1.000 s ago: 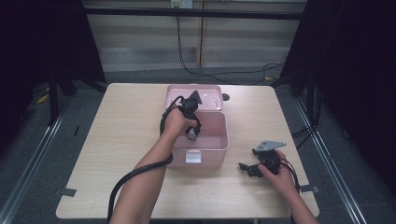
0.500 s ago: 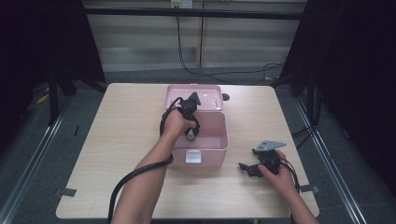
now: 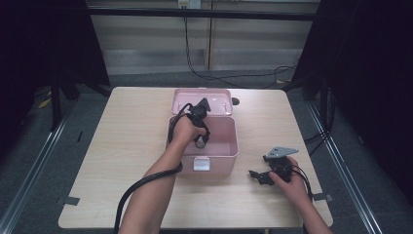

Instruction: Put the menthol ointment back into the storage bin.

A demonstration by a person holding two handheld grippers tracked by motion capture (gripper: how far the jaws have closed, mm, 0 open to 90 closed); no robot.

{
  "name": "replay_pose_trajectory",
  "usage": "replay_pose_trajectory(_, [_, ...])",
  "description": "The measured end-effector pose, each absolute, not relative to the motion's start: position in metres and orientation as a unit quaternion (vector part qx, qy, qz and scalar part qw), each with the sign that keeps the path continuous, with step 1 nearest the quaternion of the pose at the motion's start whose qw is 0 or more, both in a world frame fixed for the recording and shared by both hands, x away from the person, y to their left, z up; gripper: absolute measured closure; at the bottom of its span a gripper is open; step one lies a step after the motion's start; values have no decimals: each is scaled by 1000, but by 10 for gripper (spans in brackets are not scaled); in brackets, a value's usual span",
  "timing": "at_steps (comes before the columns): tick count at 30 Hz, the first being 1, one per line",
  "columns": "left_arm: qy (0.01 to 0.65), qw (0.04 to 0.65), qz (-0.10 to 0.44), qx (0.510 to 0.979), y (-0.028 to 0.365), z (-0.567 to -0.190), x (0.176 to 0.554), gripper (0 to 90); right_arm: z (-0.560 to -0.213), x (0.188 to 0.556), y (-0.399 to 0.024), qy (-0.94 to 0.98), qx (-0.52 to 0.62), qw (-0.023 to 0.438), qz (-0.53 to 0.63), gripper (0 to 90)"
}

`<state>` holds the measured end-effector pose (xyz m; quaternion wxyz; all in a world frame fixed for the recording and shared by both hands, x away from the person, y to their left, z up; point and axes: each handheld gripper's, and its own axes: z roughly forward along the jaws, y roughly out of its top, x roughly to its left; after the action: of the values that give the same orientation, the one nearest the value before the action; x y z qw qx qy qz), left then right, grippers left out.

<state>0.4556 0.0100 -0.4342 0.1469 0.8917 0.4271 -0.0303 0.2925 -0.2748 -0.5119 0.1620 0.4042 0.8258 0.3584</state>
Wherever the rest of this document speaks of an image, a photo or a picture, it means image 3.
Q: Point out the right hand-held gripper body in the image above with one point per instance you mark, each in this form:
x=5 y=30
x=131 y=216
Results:
x=279 y=167

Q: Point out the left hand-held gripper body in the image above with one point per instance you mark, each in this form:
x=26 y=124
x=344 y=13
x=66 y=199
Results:
x=198 y=112

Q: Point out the pink storage box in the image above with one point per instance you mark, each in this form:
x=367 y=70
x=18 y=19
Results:
x=220 y=139

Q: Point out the person's left hand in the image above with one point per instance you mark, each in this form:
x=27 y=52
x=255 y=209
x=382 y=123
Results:
x=183 y=133

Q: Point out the person's right hand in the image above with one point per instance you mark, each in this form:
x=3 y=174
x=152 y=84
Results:
x=293 y=188

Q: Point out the dark round table grommet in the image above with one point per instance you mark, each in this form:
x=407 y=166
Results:
x=236 y=101

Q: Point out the grey tape strip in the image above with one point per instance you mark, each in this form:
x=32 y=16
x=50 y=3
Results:
x=323 y=197
x=71 y=201

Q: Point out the black horizontal bar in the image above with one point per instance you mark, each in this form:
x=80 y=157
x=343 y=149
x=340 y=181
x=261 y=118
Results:
x=201 y=14

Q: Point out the small black floor tape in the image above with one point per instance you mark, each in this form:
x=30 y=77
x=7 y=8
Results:
x=80 y=136

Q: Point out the black curtain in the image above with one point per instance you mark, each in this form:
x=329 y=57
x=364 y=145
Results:
x=367 y=81
x=42 y=42

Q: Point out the black metal stand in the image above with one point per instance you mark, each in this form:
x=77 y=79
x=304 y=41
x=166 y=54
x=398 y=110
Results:
x=56 y=104

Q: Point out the yellow floor tape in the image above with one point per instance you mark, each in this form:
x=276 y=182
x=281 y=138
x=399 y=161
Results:
x=44 y=103

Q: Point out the metal floor rail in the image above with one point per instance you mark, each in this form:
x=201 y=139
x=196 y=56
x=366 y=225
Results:
x=35 y=162
x=344 y=169

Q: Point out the white wall socket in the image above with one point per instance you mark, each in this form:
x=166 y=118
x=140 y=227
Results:
x=189 y=3

